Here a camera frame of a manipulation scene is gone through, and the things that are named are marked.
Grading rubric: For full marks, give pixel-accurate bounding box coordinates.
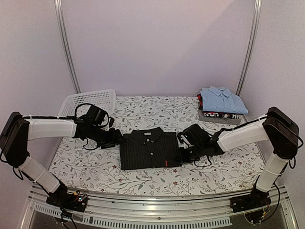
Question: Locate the floral patterned table mat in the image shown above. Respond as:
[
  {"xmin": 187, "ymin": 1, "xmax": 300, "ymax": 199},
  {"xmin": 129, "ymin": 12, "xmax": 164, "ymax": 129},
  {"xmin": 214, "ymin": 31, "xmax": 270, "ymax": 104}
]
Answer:
[{"xmin": 49, "ymin": 97, "xmax": 264, "ymax": 197}]

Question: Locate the black white printed folded shirt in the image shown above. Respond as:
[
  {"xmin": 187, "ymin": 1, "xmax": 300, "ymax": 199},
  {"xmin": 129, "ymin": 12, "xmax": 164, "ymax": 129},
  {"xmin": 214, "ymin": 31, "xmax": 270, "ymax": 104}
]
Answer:
[{"xmin": 202, "ymin": 111, "xmax": 240, "ymax": 119}]

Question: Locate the red black plaid folded shirt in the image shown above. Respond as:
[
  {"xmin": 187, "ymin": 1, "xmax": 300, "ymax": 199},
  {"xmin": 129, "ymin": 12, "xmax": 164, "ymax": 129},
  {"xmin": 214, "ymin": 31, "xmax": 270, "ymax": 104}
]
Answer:
[{"xmin": 197, "ymin": 94, "xmax": 203, "ymax": 111}]

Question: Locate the right aluminium frame post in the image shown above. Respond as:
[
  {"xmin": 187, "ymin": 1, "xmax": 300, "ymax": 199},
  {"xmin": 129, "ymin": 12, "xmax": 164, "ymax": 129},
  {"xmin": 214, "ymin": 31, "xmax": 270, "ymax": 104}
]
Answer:
[{"xmin": 236, "ymin": 0, "xmax": 262, "ymax": 96}]

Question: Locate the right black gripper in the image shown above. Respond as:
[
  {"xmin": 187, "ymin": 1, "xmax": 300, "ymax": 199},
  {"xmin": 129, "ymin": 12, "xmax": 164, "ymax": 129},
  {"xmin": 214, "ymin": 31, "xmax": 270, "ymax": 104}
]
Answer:
[{"xmin": 175, "ymin": 144, "xmax": 204, "ymax": 165}]

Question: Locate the light blue folded shirt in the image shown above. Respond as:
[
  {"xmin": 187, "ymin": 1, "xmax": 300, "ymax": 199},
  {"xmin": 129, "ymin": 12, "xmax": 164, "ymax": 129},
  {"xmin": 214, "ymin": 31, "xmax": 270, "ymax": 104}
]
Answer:
[{"xmin": 200, "ymin": 86, "xmax": 248, "ymax": 115}]

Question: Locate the aluminium front rail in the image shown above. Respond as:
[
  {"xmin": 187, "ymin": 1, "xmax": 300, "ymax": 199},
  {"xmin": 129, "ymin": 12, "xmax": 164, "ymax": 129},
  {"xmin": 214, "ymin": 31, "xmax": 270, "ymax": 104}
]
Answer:
[{"xmin": 20, "ymin": 185, "xmax": 301, "ymax": 229}]

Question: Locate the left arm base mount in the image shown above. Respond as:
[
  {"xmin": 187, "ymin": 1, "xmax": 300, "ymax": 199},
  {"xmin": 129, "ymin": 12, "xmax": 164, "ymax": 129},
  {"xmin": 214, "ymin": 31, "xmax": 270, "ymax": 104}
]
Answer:
[{"xmin": 46, "ymin": 189, "xmax": 88, "ymax": 212}]

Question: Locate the aluminium frame post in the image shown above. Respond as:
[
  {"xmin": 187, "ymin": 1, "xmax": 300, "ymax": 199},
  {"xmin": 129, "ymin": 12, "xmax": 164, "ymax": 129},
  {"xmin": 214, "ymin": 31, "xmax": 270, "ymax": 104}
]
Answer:
[
  {"xmin": 236, "ymin": 0, "xmax": 262, "ymax": 96},
  {"xmin": 54, "ymin": 0, "xmax": 81, "ymax": 94}
]

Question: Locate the left aluminium frame post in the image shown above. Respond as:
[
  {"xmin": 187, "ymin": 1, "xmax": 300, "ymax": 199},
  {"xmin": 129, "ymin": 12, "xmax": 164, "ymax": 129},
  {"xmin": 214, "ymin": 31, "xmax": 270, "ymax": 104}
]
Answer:
[{"xmin": 54, "ymin": 0, "xmax": 81, "ymax": 94}]

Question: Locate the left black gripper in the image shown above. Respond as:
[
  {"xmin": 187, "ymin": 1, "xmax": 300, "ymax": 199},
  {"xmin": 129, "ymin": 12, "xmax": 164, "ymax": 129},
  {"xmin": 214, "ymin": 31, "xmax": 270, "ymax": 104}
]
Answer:
[{"xmin": 89, "ymin": 125, "xmax": 126, "ymax": 149}]

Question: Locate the white plastic basket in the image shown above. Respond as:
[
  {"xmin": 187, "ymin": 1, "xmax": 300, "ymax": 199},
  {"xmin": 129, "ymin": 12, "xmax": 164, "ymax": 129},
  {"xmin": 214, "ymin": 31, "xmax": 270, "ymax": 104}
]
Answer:
[{"xmin": 58, "ymin": 89, "xmax": 116, "ymax": 116}]

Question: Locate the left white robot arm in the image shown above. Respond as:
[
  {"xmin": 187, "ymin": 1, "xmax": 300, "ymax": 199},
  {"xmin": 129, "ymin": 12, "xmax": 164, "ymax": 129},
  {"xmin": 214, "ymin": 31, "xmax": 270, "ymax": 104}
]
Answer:
[{"xmin": 0, "ymin": 103, "xmax": 123, "ymax": 207}]

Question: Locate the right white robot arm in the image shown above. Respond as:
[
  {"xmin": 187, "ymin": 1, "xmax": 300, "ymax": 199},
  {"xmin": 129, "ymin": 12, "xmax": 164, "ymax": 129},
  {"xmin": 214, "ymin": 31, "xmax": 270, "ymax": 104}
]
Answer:
[{"xmin": 177, "ymin": 107, "xmax": 304, "ymax": 208}]

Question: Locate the black pinstriped long sleeve shirt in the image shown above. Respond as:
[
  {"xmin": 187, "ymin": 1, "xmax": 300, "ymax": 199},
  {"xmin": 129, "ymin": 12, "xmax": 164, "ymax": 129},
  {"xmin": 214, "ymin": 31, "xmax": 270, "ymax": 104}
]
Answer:
[{"xmin": 120, "ymin": 127, "xmax": 182, "ymax": 170}]

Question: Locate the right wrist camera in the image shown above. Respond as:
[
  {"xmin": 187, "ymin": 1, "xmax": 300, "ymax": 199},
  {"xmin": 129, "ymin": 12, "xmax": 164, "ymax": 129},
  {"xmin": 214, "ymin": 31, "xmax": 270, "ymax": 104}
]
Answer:
[{"xmin": 177, "ymin": 133, "xmax": 191, "ymax": 149}]

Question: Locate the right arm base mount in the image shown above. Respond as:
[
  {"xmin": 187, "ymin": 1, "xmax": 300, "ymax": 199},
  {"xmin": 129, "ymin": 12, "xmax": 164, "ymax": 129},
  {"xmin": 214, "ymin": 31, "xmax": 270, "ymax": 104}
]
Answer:
[{"xmin": 230, "ymin": 189, "xmax": 271, "ymax": 213}]

